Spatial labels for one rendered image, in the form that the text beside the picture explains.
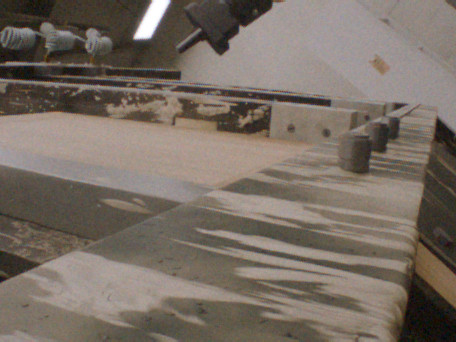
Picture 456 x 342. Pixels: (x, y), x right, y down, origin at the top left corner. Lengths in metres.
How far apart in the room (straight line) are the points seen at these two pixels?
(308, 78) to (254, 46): 0.79
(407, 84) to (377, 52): 0.37
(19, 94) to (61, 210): 0.75
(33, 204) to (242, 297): 0.24
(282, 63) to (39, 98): 5.23
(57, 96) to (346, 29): 3.60
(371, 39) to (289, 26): 1.91
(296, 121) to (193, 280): 0.62
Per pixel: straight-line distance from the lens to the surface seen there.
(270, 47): 6.18
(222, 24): 0.99
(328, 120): 0.76
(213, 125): 0.83
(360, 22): 4.38
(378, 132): 0.50
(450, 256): 0.27
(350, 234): 0.23
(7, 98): 1.12
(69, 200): 0.35
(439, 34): 5.67
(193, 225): 0.22
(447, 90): 4.29
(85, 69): 1.84
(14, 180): 0.39
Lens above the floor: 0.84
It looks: 12 degrees up
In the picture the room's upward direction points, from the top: 48 degrees counter-clockwise
